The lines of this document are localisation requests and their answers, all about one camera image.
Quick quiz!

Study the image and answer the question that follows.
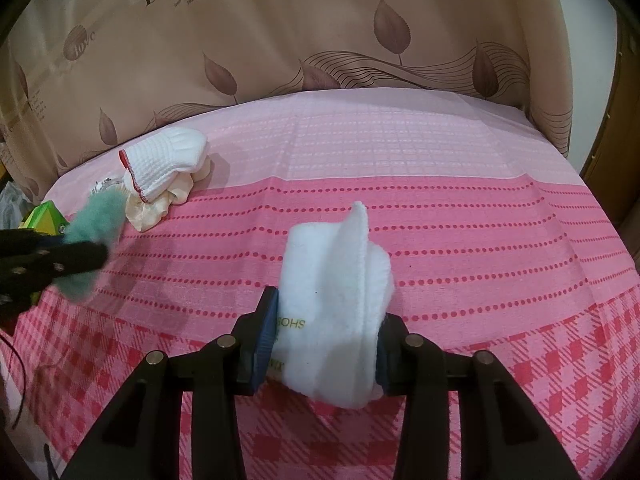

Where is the beige leaf print curtain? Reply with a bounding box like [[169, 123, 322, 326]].
[[0, 0, 573, 196]]

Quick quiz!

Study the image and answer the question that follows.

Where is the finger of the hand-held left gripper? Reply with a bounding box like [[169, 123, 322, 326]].
[[30, 241, 108, 281], [15, 230, 68, 251]]

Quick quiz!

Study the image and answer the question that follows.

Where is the cotton swabs bag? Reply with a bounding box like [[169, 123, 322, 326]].
[[90, 177, 126, 198]]

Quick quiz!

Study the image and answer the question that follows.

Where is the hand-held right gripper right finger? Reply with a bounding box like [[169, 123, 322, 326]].
[[372, 312, 583, 480]]

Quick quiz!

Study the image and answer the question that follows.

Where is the cream ruffled scrunchie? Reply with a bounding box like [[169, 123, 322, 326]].
[[125, 157, 213, 233]]

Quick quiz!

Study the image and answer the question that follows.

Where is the white knit glove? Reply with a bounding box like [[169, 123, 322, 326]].
[[119, 127, 208, 204]]

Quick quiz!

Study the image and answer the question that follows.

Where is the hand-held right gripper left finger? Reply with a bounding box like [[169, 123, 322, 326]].
[[60, 286, 281, 480]]

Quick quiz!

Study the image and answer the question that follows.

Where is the green tissue pack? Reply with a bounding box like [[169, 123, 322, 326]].
[[20, 201, 71, 235]]

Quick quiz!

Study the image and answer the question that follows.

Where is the grey plastic cover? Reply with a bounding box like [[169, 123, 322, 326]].
[[0, 180, 33, 231]]

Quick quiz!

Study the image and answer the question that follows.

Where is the brown wooden furniture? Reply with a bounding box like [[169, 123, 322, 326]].
[[582, 10, 640, 241]]

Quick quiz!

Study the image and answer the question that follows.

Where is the teal fluffy scrunchie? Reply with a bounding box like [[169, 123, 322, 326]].
[[59, 192, 126, 301]]

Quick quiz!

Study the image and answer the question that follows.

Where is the white printed towel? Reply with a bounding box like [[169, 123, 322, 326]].
[[272, 201, 396, 409]]

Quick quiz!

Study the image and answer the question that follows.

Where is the thin black cable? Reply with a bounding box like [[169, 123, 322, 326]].
[[0, 330, 31, 431]]

